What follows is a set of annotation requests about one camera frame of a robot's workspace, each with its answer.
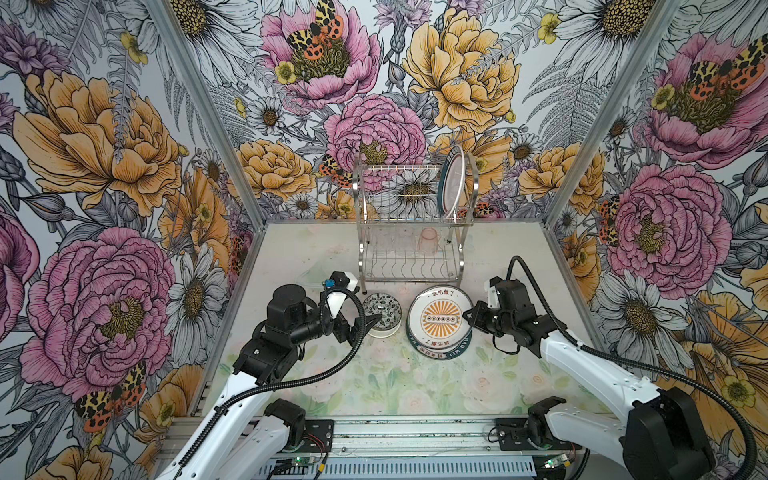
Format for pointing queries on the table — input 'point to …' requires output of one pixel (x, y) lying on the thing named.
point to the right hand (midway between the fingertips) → (463, 324)
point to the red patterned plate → (435, 317)
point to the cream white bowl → (384, 334)
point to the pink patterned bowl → (387, 306)
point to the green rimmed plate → (451, 181)
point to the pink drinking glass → (428, 243)
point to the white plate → (440, 343)
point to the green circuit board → (302, 461)
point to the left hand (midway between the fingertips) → (366, 310)
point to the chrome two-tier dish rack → (403, 235)
